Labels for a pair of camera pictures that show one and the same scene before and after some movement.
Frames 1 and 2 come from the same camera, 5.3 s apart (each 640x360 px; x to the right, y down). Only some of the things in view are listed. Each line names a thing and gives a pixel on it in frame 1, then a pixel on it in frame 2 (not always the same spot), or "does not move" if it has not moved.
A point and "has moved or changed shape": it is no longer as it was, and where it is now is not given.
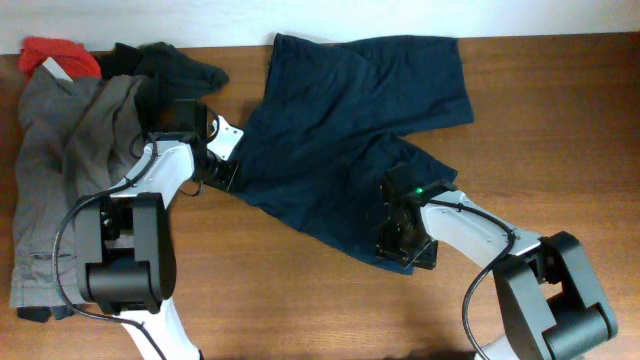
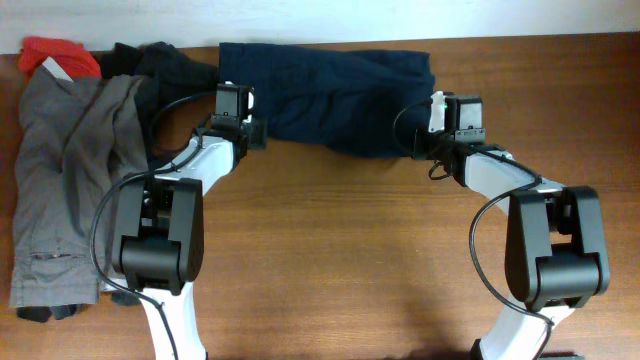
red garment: x=72 y=56 does not move
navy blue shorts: x=322 y=131 has moved or changed shape
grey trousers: x=74 y=142 does not move
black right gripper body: x=408 y=246 → x=431 y=145
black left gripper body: x=220 y=174 → x=257 y=132
